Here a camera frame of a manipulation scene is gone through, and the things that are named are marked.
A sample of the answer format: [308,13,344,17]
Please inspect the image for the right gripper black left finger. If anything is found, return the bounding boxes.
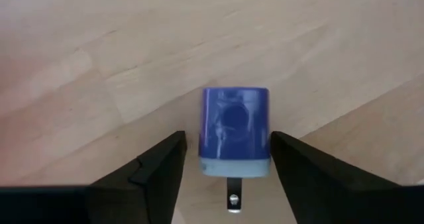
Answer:
[0,130,188,224]

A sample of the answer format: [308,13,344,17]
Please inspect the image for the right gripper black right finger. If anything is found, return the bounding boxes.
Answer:
[270,131,424,224]

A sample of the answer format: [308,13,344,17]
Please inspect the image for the purple and white wall charger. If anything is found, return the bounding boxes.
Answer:
[197,86,272,214]

